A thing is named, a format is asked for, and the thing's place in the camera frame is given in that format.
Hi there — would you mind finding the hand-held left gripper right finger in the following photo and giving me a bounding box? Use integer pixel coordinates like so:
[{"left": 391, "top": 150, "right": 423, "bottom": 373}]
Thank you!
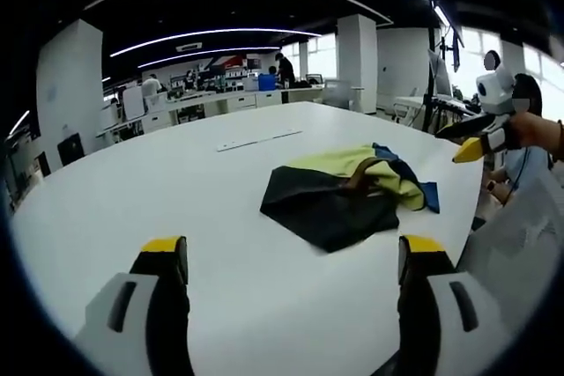
[{"left": 386, "top": 234, "right": 513, "bottom": 376}]

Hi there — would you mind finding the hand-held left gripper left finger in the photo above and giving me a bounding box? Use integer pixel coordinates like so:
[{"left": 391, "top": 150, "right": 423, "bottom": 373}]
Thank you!
[{"left": 73, "top": 236, "right": 196, "bottom": 376}]

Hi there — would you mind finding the black yellow blue garment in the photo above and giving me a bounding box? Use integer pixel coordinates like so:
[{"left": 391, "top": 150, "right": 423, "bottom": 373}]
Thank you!
[{"left": 259, "top": 142, "right": 441, "bottom": 254}]

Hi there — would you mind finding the person's right hand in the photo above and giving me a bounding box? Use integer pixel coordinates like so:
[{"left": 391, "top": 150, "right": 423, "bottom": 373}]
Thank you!
[{"left": 506, "top": 110, "right": 560, "bottom": 149}]

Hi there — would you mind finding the black monitor stand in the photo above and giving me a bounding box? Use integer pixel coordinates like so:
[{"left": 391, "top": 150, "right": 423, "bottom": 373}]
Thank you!
[{"left": 420, "top": 23, "right": 464, "bottom": 133}]

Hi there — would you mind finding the grey office chair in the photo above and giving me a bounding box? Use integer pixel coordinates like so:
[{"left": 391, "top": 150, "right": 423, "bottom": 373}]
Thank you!
[{"left": 323, "top": 77, "right": 354, "bottom": 109}]

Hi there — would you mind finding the black office chair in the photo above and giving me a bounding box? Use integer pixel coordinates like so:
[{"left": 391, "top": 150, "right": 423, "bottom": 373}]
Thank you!
[{"left": 57, "top": 132, "right": 85, "bottom": 166}]

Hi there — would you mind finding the white board on stand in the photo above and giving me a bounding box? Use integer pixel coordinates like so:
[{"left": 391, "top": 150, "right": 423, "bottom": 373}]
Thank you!
[{"left": 122, "top": 85, "right": 146, "bottom": 121}]

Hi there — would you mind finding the white flat strip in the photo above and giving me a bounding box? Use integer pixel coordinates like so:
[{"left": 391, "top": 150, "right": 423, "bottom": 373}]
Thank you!
[{"left": 216, "top": 129, "right": 304, "bottom": 153}]

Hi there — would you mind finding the white drawer cabinet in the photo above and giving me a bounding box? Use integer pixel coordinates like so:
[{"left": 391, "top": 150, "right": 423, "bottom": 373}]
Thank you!
[{"left": 225, "top": 92, "right": 258, "bottom": 113}]

